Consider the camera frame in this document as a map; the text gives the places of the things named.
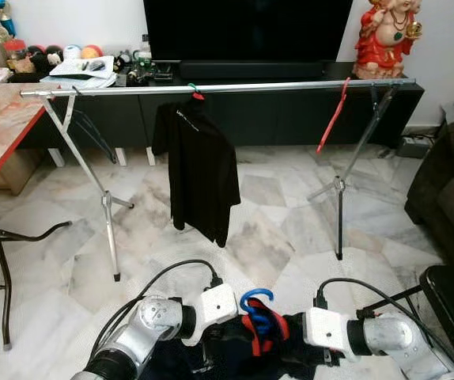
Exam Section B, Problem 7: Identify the black chair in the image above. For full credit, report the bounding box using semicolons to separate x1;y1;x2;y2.
358;265;454;380

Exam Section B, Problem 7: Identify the steel clothes rack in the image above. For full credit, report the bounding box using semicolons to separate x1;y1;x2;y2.
20;77;418;282

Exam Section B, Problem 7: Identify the red laughing buddha statue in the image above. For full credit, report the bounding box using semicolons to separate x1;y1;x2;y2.
354;0;424;80

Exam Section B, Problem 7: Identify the thin black hanger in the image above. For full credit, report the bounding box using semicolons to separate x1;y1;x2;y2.
65;87;121;165

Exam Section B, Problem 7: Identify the black flat screen television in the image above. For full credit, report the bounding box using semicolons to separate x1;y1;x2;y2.
143;0;354;63

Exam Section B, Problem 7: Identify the red plastic hanger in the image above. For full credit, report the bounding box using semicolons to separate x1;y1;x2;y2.
316;78;350;155

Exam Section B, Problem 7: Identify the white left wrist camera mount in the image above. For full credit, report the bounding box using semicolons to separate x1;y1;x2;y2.
187;283;238;347

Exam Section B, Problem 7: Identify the navy garment with red trim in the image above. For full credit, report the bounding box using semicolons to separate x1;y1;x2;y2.
140;309;346;380

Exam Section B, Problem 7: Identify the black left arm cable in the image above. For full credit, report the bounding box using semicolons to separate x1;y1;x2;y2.
89;259;224;365

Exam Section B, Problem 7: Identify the gold blue trophy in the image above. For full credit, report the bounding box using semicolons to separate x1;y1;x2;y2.
0;0;16;36

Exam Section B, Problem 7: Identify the red hanger with green hook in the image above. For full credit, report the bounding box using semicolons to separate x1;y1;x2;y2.
187;82;206;101

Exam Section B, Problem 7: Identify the black tv console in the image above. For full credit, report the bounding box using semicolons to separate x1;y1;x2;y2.
17;62;426;150

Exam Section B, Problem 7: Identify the blue plastic hanger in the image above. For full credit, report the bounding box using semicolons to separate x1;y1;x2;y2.
239;288;275;337

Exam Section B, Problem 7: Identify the stack of papers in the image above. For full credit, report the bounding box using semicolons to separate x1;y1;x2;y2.
41;55;115;86

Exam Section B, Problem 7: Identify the black soundbar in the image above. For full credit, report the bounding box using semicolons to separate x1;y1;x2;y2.
178;60;327;80

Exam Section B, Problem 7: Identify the black shirt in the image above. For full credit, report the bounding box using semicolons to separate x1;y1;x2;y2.
151;97;242;249

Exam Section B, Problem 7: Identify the dark sofa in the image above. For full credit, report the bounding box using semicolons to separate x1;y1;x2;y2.
405;115;454;266

